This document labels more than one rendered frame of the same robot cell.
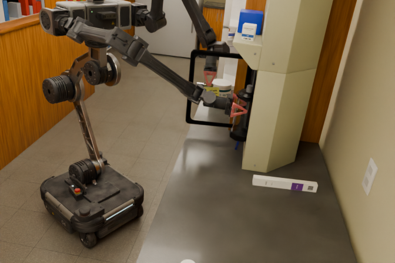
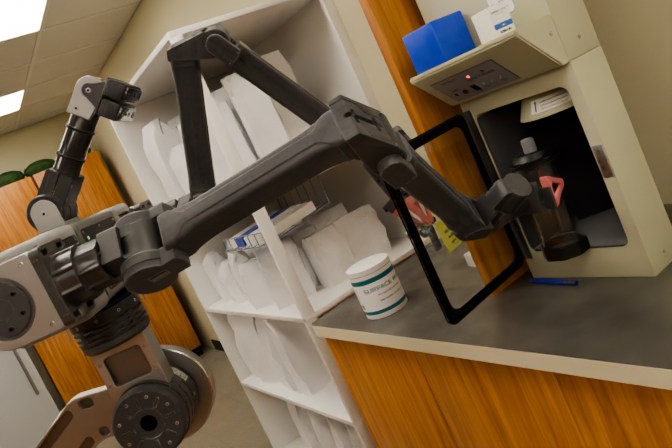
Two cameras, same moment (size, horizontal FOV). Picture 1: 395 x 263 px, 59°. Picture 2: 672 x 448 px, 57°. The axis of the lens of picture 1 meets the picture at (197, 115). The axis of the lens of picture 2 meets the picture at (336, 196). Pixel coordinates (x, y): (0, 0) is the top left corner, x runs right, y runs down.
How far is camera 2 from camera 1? 120 cm
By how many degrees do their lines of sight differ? 40
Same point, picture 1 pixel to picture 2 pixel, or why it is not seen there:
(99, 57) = (150, 358)
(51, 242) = not seen: outside the picture
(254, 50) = (547, 27)
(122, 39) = (366, 117)
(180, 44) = (27, 433)
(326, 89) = not seen: hidden behind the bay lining
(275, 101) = (617, 103)
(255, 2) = (397, 31)
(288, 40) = not seen: outside the picture
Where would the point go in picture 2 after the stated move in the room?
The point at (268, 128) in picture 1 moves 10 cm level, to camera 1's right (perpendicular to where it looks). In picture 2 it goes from (638, 161) to (657, 144)
